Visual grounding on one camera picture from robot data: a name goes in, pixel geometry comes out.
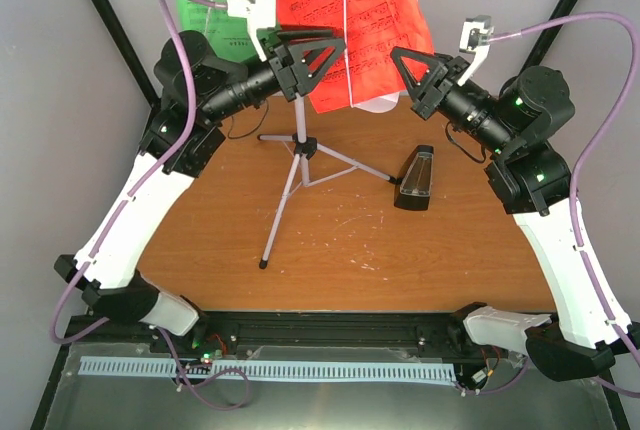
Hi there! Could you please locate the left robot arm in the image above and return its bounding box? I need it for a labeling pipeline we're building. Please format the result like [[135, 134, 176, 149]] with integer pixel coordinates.
[[54, 27, 346, 353]]

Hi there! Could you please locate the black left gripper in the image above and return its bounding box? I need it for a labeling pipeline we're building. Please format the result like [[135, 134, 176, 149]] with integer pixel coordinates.
[[202, 29, 347, 124]]

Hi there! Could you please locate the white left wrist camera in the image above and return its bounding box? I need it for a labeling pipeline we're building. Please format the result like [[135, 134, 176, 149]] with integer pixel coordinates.
[[226, 0, 277, 62]]

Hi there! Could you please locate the light blue cable duct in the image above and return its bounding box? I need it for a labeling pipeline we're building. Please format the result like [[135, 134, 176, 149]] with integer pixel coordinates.
[[77, 356, 456, 386]]

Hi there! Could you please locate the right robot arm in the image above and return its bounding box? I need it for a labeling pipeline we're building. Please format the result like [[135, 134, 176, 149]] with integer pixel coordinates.
[[390, 47, 639, 382]]

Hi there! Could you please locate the white music stand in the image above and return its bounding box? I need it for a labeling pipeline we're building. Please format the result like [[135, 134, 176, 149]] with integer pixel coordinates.
[[209, 0, 431, 270]]

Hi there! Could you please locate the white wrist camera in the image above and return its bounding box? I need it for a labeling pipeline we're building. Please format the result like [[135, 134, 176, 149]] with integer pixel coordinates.
[[226, 0, 277, 62], [457, 15, 494, 87]]

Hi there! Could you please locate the black metronome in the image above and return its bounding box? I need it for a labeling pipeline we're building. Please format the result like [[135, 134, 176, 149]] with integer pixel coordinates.
[[394, 145, 434, 211]]

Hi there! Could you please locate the black aluminium frame rail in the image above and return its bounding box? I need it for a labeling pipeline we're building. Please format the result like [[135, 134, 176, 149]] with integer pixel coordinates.
[[64, 310, 601, 364]]

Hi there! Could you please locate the red music sheet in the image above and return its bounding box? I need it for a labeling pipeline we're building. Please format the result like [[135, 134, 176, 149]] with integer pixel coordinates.
[[277, 0, 434, 114]]

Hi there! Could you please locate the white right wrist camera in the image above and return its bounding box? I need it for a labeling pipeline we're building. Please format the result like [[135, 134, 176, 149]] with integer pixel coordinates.
[[457, 15, 494, 87]]

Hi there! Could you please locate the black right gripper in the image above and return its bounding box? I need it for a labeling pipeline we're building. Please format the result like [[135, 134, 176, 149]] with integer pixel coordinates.
[[388, 46, 515, 157]]

